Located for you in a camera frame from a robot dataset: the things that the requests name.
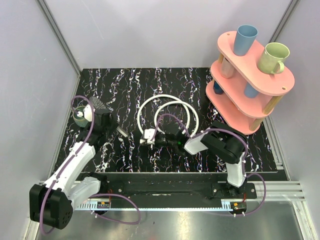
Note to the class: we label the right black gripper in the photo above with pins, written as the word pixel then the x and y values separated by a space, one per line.
pixel 155 142

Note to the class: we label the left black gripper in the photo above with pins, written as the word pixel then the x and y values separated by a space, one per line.
pixel 100 110

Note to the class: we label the grey shower head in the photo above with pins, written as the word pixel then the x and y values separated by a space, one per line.
pixel 100 108

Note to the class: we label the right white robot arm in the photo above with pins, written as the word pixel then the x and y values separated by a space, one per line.
pixel 223 141

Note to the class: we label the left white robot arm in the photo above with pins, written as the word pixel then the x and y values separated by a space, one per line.
pixel 54 202

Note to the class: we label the teal ceramic cup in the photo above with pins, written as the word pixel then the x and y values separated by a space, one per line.
pixel 78 116

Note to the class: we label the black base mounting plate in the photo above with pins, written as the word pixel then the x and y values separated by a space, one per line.
pixel 178 195

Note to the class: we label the dark blue cup bottom shelf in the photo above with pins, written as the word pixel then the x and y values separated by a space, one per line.
pixel 217 89

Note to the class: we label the pink three-tier shelf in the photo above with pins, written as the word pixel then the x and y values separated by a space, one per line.
pixel 240 112

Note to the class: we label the pink cup middle shelf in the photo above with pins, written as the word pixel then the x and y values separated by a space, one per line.
pixel 227 70

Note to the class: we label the light blue cup middle shelf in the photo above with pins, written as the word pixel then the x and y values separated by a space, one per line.
pixel 250 91

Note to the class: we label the green mug on shelf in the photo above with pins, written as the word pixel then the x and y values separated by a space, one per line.
pixel 273 57

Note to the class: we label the blue tumbler on top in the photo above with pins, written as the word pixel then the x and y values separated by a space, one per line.
pixel 245 37

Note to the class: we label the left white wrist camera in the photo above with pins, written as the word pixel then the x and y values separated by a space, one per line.
pixel 88 113

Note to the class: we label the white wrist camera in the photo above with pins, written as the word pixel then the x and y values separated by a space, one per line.
pixel 88 113
pixel 148 137

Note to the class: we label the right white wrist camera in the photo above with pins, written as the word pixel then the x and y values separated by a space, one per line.
pixel 148 137

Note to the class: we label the aluminium rail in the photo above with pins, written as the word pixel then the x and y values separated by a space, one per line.
pixel 277 191

